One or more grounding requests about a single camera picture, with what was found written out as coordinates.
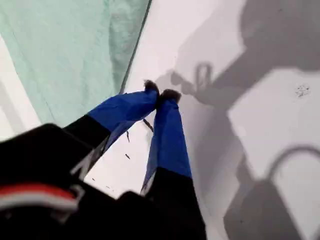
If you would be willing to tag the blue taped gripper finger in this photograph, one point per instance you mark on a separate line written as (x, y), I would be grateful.
(122, 110)
(168, 140)

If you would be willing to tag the pale green T-shirt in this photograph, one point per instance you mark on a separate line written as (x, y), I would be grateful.
(65, 55)

